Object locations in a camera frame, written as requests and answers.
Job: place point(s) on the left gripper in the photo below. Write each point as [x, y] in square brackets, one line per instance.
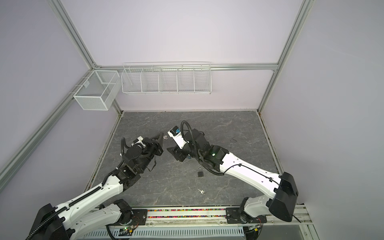
[154, 143]

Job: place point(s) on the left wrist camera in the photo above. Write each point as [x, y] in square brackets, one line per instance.
[139, 141]

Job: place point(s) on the white wire basket long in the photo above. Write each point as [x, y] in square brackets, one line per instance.
[167, 78]

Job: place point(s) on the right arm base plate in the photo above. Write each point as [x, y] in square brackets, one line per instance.
[235, 216]

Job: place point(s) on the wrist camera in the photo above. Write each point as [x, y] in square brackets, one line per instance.
[176, 134]
[139, 141]

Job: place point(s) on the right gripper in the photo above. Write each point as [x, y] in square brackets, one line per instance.
[178, 153]

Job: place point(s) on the aluminium frame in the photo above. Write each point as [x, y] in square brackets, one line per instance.
[9, 170]

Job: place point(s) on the grey padlock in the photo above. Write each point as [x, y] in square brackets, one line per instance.
[200, 173]

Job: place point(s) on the aluminium front rail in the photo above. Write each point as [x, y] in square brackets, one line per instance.
[186, 214]

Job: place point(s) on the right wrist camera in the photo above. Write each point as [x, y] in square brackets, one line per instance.
[176, 134]

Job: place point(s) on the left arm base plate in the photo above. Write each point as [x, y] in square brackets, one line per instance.
[137, 217]

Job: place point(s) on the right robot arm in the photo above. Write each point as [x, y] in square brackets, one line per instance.
[280, 192]

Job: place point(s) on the white mesh box basket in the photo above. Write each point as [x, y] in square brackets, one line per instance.
[99, 90]

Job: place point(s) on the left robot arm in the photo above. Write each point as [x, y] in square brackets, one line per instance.
[48, 225]

